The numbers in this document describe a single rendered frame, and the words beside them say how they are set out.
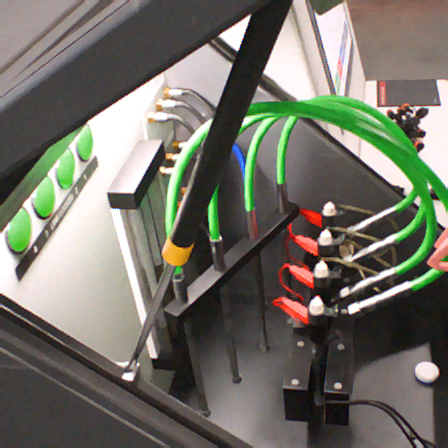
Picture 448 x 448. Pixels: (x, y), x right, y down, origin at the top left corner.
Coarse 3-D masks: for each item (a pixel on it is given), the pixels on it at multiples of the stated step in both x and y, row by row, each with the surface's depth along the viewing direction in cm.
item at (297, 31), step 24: (240, 24) 103; (288, 24) 102; (288, 48) 105; (312, 48) 113; (264, 72) 108; (288, 72) 107; (312, 72) 110; (360, 72) 170; (288, 96) 110; (312, 96) 109; (360, 96) 163
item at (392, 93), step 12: (384, 84) 174; (396, 84) 173; (408, 84) 173; (420, 84) 172; (432, 84) 171; (384, 96) 168; (396, 96) 168; (408, 96) 167; (420, 96) 166; (432, 96) 166
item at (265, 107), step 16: (256, 112) 73; (272, 112) 72; (288, 112) 72; (304, 112) 71; (320, 112) 71; (336, 112) 71; (208, 128) 75; (352, 128) 71; (368, 128) 71; (192, 144) 77; (384, 144) 72; (400, 144) 72; (416, 160) 72; (176, 176) 80; (432, 176) 73; (176, 192) 82; (176, 208) 84; (176, 272) 91; (432, 272) 82; (416, 288) 84
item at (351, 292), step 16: (400, 160) 82; (416, 176) 84; (208, 208) 93; (432, 208) 86; (432, 224) 87; (432, 240) 89; (416, 256) 92; (384, 272) 95; (400, 272) 94; (352, 288) 98; (368, 288) 96
